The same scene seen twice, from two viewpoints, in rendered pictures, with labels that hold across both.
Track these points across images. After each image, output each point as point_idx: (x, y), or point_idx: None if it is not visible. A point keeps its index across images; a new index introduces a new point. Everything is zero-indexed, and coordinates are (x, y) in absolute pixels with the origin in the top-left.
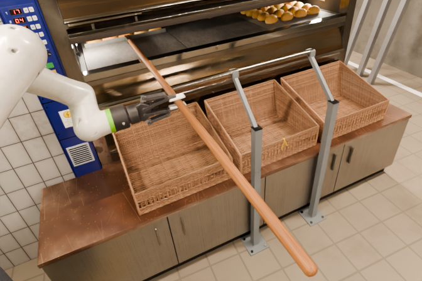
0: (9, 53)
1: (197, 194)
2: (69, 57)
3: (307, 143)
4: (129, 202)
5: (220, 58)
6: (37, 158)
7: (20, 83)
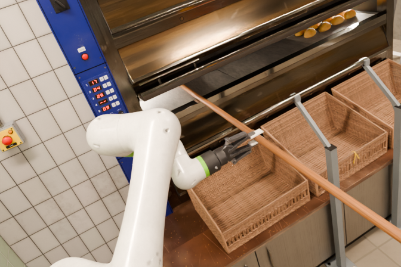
0: (164, 133)
1: (278, 223)
2: (137, 111)
3: (378, 151)
4: (212, 242)
5: (270, 81)
6: (116, 211)
7: (173, 155)
